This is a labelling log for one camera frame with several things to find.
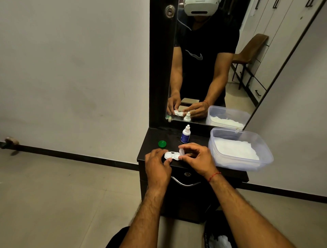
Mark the white lens case cap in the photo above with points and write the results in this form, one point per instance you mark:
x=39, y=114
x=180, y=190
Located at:
x=182, y=152

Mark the person's right hand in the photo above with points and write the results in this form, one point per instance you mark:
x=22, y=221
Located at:
x=201, y=163

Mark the person's left hand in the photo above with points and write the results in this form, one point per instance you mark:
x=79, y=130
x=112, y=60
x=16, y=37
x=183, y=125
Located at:
x=155, y=170

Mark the person's right forearm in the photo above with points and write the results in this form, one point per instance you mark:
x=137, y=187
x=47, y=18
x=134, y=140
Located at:
x=245, y=217

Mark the green lens case cap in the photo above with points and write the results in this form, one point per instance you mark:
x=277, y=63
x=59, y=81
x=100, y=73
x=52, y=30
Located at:
x=162, y=144

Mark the dark wooden dressing table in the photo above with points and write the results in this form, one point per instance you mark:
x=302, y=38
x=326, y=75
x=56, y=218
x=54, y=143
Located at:
x=189, y=201

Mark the white plastic bag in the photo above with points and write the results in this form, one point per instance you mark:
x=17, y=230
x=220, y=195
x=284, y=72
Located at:
x=220, y=242

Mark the person's left thumb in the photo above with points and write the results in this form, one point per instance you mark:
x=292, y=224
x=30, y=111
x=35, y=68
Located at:
x=167, y=163

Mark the clear plastic container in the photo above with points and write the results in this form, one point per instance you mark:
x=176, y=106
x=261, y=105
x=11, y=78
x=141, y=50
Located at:
x=263, y=155

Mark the person's left forearm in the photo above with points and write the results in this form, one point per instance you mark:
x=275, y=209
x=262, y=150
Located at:
x=145, y=217

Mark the round metal cabinet lock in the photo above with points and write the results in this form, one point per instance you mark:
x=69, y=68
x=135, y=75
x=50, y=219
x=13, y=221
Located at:
x=170, y=11

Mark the white contact lens case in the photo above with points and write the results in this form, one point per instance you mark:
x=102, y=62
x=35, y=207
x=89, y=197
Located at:
x=171, y=155

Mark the person's black shorts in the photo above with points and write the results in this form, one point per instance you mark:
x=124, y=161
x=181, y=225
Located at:
x=117, y=239

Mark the black waste bin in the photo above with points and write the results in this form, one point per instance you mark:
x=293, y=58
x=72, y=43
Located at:
x=217, y=227

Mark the small white solution bottle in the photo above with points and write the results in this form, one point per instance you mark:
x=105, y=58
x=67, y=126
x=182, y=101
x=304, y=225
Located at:
x=185, y=136

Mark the person's right thumb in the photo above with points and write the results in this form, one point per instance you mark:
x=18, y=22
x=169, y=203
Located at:
x=186, y=158

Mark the white tissue paper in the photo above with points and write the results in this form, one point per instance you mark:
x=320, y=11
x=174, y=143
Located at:
x=236, y=149

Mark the wall mirror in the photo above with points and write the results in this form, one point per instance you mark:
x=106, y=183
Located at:
x=270, y=51

